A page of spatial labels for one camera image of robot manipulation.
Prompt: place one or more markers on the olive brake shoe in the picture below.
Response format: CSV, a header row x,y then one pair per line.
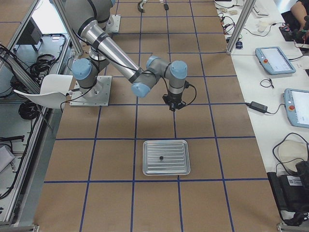
x,y
140,6

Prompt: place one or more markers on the blue teach pendant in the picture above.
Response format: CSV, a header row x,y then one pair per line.
x,y
274,61
297,107

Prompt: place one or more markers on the white plastic chair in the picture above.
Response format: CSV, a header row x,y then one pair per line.
x,y
53,91

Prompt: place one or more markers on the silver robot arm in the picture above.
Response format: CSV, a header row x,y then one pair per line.
x,y
88,19

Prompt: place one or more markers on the near blue teach pendant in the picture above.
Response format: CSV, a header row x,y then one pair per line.
x,y
297,107

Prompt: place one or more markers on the white paper cup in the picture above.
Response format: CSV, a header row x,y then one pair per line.
x,y
262,25

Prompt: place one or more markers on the black power adapter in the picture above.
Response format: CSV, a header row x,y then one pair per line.
x,y
257,107

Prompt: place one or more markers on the silver ribbed metal tray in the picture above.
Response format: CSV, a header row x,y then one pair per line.
x,y
176,157

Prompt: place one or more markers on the aluminium frame post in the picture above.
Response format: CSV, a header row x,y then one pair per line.
x,y
247,8

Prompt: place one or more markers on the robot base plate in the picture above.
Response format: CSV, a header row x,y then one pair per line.
x,y
98,96
113,24

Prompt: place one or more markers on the far blue teach pendant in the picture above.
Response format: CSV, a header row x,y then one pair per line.
x,y
274,61

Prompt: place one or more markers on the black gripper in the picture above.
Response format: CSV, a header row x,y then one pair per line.
x,y
173,102

